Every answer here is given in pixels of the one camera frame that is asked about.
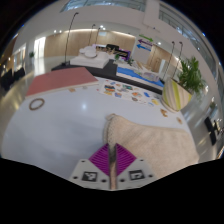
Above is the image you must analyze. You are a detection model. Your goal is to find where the pink flat board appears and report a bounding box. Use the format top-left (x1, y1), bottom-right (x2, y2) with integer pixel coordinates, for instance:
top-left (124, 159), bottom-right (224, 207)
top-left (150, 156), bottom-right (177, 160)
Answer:
top-left (25, 66), bottom-right (100, 98)

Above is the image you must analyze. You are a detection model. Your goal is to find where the black piano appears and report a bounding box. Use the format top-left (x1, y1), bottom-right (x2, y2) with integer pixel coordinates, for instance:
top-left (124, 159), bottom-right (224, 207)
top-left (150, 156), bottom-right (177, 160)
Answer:
top-left (99, 43), bottom-right (132, 61)

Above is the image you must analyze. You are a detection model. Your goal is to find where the black low table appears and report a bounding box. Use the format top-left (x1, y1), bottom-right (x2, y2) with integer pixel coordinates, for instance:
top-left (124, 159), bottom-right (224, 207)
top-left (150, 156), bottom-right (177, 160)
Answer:
top-left (51, 59), bottom-right (166, 96)

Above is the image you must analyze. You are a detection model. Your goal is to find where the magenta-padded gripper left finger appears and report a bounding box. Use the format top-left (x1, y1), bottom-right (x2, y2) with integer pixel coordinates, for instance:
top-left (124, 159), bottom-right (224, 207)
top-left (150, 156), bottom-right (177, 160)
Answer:
top-left (69, 143), bottom-right (111, 184)

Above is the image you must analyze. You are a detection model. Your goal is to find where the beige towel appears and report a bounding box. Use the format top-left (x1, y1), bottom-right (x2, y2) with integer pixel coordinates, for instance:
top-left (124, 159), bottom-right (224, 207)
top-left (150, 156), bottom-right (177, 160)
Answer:
top-left (103, 113), bottom-right (200, 191)

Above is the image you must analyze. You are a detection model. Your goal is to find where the sign with coloured arrows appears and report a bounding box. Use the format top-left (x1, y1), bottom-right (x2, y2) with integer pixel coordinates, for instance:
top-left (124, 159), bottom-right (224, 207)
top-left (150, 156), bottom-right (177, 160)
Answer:
top-left (135, 33), bottom-right (155, 54)

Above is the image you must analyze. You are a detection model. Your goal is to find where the group of black chairs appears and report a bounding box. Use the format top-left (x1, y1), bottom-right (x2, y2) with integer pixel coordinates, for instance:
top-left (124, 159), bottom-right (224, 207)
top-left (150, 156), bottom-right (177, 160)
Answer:
top-left (0, 67), bottom-right (26, 91)
top-left (203, 115), bottom-right (223, 146)

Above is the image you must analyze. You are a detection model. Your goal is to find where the sheet with colourful pieces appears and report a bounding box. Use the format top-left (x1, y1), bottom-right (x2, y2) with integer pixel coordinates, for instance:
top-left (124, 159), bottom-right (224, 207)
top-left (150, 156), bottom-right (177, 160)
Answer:
top-left (97, 79), bottom-right (161, 108)

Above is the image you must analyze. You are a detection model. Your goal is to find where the white cushioned platform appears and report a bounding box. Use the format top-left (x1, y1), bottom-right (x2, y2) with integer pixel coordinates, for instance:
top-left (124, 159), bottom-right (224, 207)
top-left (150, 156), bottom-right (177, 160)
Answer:
top-left (69, 45), bottom-right (111, 69)

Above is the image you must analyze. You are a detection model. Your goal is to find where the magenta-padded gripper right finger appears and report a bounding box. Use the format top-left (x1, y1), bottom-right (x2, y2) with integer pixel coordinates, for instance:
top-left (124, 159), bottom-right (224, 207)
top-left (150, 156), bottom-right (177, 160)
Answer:
top-left (115, 143), bottom-right (157, 184)

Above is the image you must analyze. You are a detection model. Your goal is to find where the white patterned box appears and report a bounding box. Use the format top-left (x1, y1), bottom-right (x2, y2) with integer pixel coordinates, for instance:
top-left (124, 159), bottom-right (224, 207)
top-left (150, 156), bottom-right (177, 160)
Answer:
top-left (139, 69), bottom-right (161, 83)

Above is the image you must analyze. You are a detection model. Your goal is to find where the potted palm in striped pot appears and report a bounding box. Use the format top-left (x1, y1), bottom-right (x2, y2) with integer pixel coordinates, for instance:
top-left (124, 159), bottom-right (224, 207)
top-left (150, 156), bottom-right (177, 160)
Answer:
top-left (162, 56), bottom-right (207, 113)

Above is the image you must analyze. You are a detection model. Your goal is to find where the blue mat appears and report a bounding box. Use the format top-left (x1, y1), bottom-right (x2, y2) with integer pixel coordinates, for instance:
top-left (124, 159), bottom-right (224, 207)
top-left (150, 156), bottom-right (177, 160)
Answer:
top-left (116, 66), bottom-right (165, 88)

